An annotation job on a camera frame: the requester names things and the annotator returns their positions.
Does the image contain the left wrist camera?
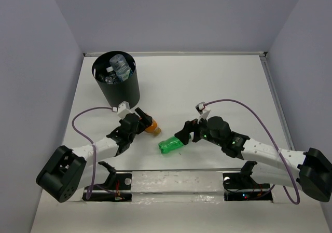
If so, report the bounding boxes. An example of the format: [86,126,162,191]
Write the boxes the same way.
[112,101,132,119]

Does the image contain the green plastic bottle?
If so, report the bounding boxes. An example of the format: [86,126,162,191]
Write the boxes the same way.
[158,136,185,154]

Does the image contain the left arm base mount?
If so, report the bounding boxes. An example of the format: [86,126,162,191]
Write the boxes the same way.
[82,161,132,202]

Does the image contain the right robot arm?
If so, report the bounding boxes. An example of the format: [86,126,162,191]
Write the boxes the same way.
[175,116,331,202]

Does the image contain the clear unlabelled plastic bottle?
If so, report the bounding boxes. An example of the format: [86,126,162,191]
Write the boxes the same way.
[105,66,117,84]

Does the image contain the orange juice bottle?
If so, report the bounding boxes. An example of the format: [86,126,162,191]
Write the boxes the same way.
[145,119,162,136]

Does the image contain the black cylindrical bin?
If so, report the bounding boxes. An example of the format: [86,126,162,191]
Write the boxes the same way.
[91,51,140,108]

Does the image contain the clear bottle black label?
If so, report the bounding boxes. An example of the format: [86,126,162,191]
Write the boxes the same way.
[97,74,114,84]

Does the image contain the clear bottle white-green label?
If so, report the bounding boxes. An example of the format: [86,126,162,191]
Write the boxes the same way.
[109,54,132,81]

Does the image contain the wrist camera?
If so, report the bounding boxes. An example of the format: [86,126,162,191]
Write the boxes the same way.
[195,102,211,123]
[112,101,132,119]

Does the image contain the white foam strip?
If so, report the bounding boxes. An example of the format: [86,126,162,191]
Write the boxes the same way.
[131,171,224,203]

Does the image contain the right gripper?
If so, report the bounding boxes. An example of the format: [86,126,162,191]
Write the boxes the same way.
[174,113,223,147]

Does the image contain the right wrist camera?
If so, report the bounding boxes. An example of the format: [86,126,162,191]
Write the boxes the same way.
[195,102,211,123]

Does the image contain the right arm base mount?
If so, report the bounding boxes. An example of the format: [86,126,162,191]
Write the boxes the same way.
[223,161,273,202]

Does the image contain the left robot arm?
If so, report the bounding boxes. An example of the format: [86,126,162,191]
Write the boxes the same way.
[36,107,153,203]

